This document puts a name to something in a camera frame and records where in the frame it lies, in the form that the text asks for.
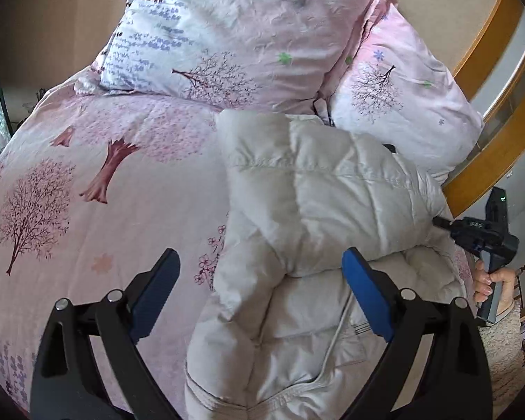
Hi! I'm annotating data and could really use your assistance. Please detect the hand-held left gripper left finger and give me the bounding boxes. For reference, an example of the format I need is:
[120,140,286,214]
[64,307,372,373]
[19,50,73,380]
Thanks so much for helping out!
[30,248,182,420]

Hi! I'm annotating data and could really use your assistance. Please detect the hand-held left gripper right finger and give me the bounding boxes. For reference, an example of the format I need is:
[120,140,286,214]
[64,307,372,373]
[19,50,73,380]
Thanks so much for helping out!
[341,247,495,420]

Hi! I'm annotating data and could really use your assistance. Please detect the white down jacket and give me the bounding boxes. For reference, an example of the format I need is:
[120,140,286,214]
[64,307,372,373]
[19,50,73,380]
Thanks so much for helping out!
[184,109,469,420]

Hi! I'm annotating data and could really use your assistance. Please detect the person's right hand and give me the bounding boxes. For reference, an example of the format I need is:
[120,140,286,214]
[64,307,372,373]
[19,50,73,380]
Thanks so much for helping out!
[472,259,520,313]

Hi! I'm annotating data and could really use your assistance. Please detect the beige shaggy rug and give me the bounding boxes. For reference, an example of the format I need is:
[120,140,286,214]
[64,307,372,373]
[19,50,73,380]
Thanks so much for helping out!
[477,300,525,403]

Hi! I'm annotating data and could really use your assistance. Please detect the pink tree print quilt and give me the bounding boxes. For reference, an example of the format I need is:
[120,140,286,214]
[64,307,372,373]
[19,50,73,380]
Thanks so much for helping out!
[0,65,232,414]

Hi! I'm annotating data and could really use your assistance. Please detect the small tree print pillow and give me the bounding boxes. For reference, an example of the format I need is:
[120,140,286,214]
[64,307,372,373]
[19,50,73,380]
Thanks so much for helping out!
[328,0,485,187]

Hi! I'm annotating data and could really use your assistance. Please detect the large tree print pillow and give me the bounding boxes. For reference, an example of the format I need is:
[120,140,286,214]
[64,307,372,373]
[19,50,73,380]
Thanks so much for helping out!
[98,0,394,114]

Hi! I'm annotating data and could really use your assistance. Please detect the wooden wall niche frame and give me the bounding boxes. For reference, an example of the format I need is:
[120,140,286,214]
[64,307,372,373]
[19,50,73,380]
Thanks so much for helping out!
[442,0,525,222]

